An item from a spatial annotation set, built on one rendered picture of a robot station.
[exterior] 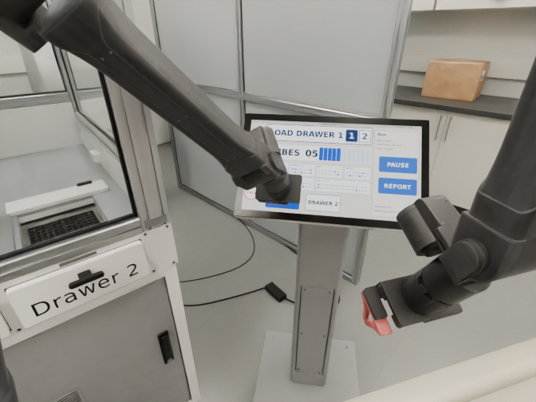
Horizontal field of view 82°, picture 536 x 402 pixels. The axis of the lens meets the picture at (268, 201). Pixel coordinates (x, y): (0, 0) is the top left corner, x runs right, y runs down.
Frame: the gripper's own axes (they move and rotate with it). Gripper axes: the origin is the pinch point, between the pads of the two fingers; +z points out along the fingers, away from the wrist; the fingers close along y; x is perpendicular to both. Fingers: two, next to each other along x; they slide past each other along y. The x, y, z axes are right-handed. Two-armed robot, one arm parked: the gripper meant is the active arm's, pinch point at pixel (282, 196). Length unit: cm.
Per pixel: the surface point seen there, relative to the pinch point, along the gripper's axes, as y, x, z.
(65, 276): 47, 26, -10
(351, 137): -16.6, -20.1, 6.9
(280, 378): 1, 66, 77
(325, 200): -11.0, -1.5, 7.2
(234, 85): 55, -98, 106
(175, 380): 38, 63, 45
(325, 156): -9.8, -13.9, 6.9
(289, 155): 0.0, -13.4, 6.6
